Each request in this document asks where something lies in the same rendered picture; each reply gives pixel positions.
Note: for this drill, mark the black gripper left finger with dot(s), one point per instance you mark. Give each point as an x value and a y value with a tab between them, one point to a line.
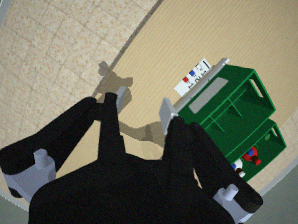
30	163

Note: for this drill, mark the white bottle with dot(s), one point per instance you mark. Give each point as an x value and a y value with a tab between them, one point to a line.
238	168

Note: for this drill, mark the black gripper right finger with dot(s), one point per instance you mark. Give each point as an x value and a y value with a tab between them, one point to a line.
216	175

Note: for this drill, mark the red bottle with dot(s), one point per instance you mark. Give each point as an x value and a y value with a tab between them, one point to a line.
253	158

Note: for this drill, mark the white paper pick list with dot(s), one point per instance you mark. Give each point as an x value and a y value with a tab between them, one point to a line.
193	77

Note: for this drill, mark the green plastic crate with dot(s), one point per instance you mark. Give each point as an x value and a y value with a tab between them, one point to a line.
252	110
267	150

